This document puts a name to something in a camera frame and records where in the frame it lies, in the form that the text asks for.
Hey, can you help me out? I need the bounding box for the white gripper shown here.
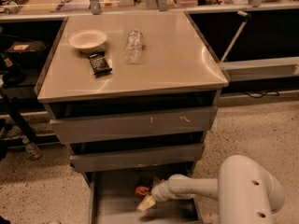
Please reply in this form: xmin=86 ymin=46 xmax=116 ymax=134
xmin=136 ymin=177 xmax=172 ymax=212

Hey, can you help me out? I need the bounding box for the red coke can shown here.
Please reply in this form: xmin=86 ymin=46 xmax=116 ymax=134
xmin=135 ymin=186 xmax=150 ymax=198

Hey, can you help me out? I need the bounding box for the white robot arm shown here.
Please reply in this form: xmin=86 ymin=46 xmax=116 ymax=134
xmin=137 ymin=155 xmax=285 ymax=224

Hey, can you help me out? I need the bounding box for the grey open bottom drawer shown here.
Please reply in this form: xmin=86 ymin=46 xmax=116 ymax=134
xmin=88 ymin=164 xmax=203 ymax=224

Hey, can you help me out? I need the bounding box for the grey middle drawer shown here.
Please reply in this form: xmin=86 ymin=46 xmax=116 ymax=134
xmin=70 ymin=143 xmax=205 ymax=173

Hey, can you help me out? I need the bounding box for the grey top drawer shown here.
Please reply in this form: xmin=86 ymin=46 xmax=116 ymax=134
xmin=50 ymin=106 xmax=217 ymax=144

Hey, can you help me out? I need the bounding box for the grey drawer cabinet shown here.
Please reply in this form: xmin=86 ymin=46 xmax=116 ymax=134
xmin=36 ymin=11 xmax=228 ymax=224

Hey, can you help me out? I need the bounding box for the clear plastic water bottle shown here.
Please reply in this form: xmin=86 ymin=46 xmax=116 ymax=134
xmin=124 ymin=29 xmax=143 ymax=63

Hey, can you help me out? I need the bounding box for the black snack bar packet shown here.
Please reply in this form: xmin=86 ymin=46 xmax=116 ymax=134
xmin=89 ymin=51 xmax=112 ymax=76

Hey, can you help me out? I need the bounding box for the white paper bowl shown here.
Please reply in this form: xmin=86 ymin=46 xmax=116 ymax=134
xmin=68 ymin=30 xmax=107 ymax=53

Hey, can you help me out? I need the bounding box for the black stand leg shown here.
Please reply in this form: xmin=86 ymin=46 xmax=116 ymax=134
xmin=0 ymin=89 xmax=37 ymax=142

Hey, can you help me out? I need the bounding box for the black bag with label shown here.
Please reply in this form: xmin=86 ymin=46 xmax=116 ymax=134
xmin=5 ymin=41 xmax=48 ymax=69

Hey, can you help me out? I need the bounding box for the black cable on floor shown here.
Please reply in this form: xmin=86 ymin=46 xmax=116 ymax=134
xmin=242 ymin=91 xmax=280 ymax=99

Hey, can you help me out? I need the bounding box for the white stick with black handle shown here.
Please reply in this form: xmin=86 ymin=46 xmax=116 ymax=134
xmin=221 ymin=10 xmax=251 ymax=63

